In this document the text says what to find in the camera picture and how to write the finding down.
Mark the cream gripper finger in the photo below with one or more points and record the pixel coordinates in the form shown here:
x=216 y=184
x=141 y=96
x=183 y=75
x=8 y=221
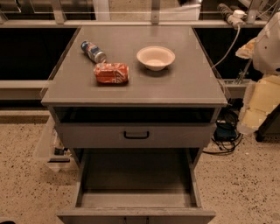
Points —
x=247 y=50
x=260 y=99

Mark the red coke can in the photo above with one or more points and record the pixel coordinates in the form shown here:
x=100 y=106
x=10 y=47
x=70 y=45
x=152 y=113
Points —
x=111 y=73

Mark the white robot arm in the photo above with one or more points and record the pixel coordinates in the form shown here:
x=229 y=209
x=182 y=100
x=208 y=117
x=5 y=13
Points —
x=266 y=56

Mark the grey drawer cabinet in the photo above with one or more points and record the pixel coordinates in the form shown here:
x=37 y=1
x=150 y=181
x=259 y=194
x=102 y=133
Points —
x=186 y=91

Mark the closed grey upper drawer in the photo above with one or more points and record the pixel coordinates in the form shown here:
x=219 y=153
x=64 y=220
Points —
x=110 y=135

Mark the blue pepsi can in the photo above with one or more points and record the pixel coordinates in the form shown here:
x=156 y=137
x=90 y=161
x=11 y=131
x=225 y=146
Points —
x=93 y=52

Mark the open grey middle drawer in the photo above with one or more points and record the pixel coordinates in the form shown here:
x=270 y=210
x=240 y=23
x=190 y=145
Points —
x=139 y=186

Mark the white power strip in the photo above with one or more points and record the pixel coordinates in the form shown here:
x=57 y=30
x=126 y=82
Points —
x=232 y=17

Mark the blue box on floor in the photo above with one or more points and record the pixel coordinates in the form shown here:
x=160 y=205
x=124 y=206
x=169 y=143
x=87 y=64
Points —
x=225 y=132

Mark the white paper bowl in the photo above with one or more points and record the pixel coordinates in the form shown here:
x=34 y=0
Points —
x=155 y=58

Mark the clear plastic storage bin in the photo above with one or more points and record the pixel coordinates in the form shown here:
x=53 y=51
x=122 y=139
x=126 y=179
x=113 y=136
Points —
x=51 y=152

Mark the black drawer handle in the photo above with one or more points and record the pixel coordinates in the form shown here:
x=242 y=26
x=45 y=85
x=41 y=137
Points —
x=136 y=135

